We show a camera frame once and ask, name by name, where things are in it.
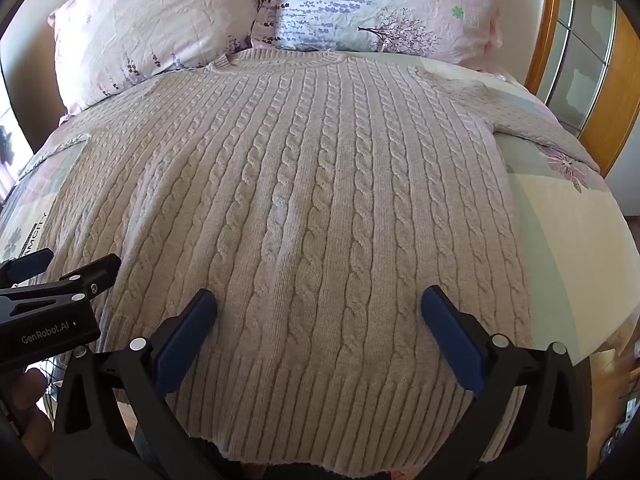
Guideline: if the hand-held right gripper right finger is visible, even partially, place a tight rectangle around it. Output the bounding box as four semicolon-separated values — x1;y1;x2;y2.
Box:
421;285;591;480

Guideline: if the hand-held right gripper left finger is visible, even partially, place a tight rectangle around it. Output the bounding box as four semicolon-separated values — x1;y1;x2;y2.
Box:
52;288;221;480

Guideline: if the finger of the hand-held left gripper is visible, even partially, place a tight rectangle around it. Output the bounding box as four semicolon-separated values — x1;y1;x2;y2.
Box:
0;254;122;306
0;248;54;286

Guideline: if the beige cable-knit sweater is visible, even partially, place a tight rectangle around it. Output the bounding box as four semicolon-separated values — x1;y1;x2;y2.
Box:
30;49;601;475

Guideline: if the person's left hand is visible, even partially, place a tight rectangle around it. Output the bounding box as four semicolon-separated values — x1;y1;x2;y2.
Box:
9;367;53;461

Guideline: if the patchwork floral bed sheet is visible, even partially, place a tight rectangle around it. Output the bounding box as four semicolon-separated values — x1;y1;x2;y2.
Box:
0;52;635;367

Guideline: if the pink floral pillow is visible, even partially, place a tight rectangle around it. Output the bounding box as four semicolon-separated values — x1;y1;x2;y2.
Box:
47;0;261;123

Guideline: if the wooden headboard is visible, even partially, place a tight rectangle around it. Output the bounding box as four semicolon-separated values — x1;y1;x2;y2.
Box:
524;0;640;178

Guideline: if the blue lavender print pillow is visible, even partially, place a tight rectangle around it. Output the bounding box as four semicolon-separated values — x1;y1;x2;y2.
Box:
250;0;505;73

